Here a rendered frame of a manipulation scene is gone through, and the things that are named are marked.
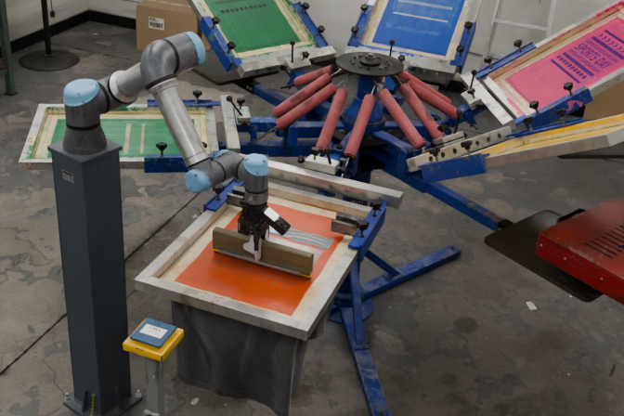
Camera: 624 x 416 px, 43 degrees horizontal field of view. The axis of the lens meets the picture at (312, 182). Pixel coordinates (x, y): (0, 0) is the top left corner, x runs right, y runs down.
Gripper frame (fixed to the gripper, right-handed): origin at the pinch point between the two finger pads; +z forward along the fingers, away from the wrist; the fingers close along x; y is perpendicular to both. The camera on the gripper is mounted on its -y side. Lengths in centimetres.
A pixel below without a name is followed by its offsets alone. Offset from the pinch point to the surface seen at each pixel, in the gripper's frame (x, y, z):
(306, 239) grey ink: -21.5, -7.9, 4.3
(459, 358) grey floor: -99, -59, 103
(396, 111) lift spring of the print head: -95, -19, -18
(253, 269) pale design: 3.2, 1.9, 4.6
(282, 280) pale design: 4.7, -9.4, 5.1
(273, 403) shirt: 19.1, -12.7, 44.4
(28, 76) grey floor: -293, 336, 89
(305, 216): -36.9, -1.3, 5.0
